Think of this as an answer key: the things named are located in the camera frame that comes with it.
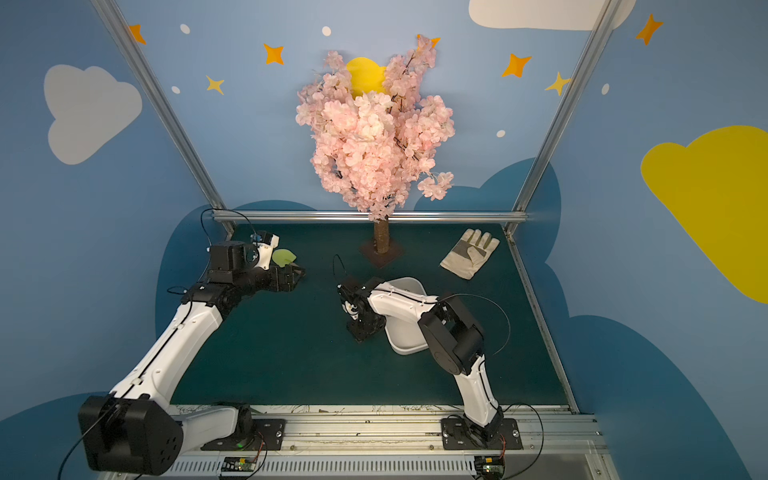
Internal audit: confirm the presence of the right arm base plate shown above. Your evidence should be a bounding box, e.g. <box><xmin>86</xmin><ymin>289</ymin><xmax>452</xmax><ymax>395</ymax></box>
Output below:
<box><xmin>440</xmin><ymin>415</ymin><xmax>523</xmax><ymax>450</ymax></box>

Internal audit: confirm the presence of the aluminium front rail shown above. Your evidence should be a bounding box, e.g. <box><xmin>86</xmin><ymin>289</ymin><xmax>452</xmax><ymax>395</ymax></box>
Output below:
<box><xmin>166</xmin><ymin>405</ymin><xmax>619</xmax><ymax>479</ymax></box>

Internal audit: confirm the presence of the white storage box tray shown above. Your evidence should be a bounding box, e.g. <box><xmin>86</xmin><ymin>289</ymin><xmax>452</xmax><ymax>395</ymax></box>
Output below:
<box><xmin>371</xmin><ymin>277</ymin><xmax>437</xmax><ymax>355</ymax></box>

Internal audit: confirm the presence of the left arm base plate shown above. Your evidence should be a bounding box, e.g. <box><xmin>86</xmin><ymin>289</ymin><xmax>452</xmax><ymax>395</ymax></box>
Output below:
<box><xmin>200</xmin><ymin>418</ymin><xmax>286</xmax><ymax>451</ymax></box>

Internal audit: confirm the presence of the grey work glove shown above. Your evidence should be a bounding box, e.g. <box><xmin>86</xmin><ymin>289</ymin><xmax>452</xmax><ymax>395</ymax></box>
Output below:
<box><xmin>440</xmin><ymin>229</ymin><xmax>499</xmax><ymax>280</ymax></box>

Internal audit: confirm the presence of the aluminium frame post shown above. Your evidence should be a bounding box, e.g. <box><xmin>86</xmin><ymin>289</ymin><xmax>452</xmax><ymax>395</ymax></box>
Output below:
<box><xmin>504</xmin><ymin>0</ymin><xmax>623</xmax><ymax>240</ymax></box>
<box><xmin>91</xmin><ymin>0</ymin><xmax>226</xmax><ymax>209</ymax></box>

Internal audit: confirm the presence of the green circuit board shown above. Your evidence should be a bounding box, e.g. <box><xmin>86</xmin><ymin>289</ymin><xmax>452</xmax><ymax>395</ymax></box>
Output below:
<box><xmin>474</xmin><ymin>456</ymin><xmax>505</xmax><ymax>480</ymax></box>
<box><xmin>221</xmin><ymin>457</ymin><xmax>257</xmax><ymax>474</ymax></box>

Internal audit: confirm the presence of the green toy shovel wooden handle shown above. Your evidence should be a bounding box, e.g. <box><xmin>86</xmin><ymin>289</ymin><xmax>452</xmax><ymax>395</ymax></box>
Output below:
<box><xmin>272</xmin><ymin>249</ymin><xmax>297</xmax><ymax>268</ymax></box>

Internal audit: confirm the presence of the pink cherry blossom tree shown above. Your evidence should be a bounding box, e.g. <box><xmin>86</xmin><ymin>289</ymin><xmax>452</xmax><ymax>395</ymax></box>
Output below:
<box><xmin>296</xmin><ymin>35</ymin><xmax>455</xmax><ymax>267</ymax></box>

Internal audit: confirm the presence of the left green circuit board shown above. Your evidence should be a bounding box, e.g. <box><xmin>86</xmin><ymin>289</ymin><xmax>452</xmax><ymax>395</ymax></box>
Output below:
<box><xmin>221</xmin><ymin>457</ymin><xmax>257</xmax><ymax>474</ymax></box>

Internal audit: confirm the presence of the aluminium frame right post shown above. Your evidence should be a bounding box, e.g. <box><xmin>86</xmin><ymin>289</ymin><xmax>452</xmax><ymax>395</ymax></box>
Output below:
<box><xmin>504</xmin><ymin>0</ymin><xmax>623</xmax><ymax>240</ymax></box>

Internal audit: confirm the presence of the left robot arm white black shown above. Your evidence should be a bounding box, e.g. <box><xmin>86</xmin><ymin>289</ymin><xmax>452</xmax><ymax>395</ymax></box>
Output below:
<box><xmin>78</xmin><ymin>231</ymin><xmax>304</xmax><ymax>476</ymax></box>

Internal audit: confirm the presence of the aluminium frame back bar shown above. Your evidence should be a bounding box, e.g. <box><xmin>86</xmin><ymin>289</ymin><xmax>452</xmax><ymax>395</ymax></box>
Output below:
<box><xmin>212</xmin><ymin>209</ymin><xmax>528</xmax><ymax>225</ymax></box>

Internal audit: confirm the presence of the right green circuit board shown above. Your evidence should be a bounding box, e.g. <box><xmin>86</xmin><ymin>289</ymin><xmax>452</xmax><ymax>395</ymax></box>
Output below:
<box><xmin>474</xmin><ymin>456</ymin><xmax>505</xmax><ymax>480</ymax></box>

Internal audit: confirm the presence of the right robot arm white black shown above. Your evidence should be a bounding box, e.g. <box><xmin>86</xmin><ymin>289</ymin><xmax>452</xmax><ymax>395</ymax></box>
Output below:
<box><xmin>337</xmin><ymin>277</ymin><xmax>503</xmax><ymax>444</ymax></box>

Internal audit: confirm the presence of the aluminium frame left post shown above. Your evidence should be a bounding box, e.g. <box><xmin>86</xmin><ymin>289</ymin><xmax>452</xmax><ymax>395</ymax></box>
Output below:
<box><xmin>91</xmin><ymin>0</ymin><xmax>226</xmax><ymax>209</ymax></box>

